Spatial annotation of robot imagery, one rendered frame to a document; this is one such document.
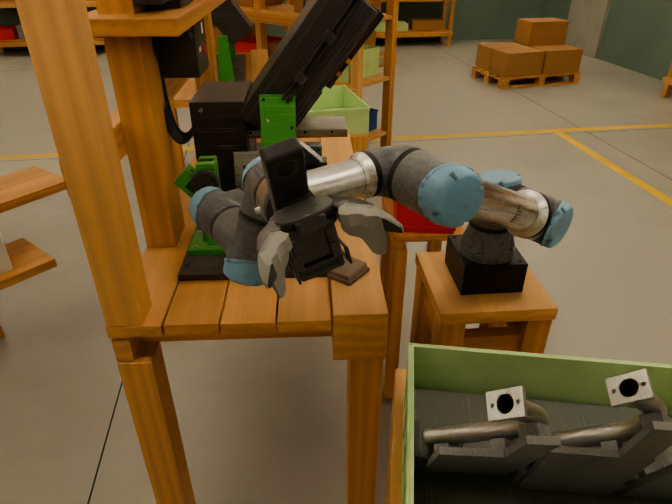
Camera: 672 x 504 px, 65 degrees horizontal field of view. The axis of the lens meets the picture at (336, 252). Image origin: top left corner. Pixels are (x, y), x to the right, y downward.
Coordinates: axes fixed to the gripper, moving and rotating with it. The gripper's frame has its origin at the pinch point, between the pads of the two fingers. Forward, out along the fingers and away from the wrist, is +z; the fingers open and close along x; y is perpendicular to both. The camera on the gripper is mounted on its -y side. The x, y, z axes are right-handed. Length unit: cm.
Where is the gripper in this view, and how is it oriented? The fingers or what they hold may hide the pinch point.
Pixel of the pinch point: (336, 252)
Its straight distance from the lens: 52.7
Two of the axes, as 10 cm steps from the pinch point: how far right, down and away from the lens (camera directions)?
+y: 2.5, 8.4, 4.8
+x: -9.1, 3.8, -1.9
